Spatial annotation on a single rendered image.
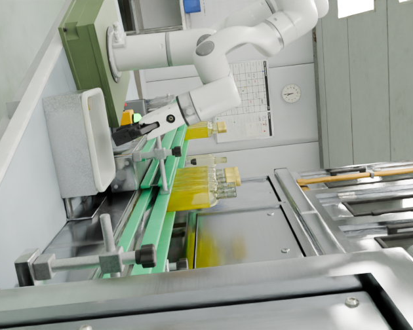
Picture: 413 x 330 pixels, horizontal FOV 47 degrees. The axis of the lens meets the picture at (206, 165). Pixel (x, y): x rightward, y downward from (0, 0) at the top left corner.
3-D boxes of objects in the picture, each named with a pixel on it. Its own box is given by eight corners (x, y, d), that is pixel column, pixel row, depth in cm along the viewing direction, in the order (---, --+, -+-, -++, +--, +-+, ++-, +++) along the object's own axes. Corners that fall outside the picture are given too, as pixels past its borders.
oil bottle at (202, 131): (172, 141, 237) (227, 135, 237) (170, 131, 236) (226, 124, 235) (172, 139, 243) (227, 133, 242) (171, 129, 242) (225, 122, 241)
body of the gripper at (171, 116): (193, 128, 105) (147, 146, 106) (194, 120, 115) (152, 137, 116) (179, 97, 103) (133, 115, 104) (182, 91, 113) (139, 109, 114)
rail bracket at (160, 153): (138, 198, 123) (186, 192, 122) (128, 134, 119) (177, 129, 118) (140, 194, 125) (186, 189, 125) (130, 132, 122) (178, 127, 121)
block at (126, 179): (111, 194, 122) (137, 191, 122) (105, 158, 120) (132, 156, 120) (113, 190, 126) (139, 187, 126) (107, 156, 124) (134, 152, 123)
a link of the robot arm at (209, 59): (265, 42, 121) (199, 88, 118) (254, -1, 111) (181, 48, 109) (286, 55, 115) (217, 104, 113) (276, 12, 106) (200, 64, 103)
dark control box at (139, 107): (124, 122, 187) (145, 120, 187) (122, 103, 185) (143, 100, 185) (128, 120, 195) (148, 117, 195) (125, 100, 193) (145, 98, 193)
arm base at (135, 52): (102, 39, 121) (162, 34, 121) (107, 13, 130) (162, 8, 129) (116, 86, 133) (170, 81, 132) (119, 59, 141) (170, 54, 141)
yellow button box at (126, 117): (111, 134, 160) (133, 131, 160) (107, 112, 158) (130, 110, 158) (115, 131, 167) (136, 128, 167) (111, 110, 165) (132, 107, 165)
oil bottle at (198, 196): (144, 215, 131) (220, 207, 130) (141, 196, 129) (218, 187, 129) (146, 208, 136) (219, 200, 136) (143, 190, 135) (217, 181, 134)
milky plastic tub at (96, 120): (63, 199, 103) (102, 194, 103) (43, 97, 98) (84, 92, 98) (83, 178, 120) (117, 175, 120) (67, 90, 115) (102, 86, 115)
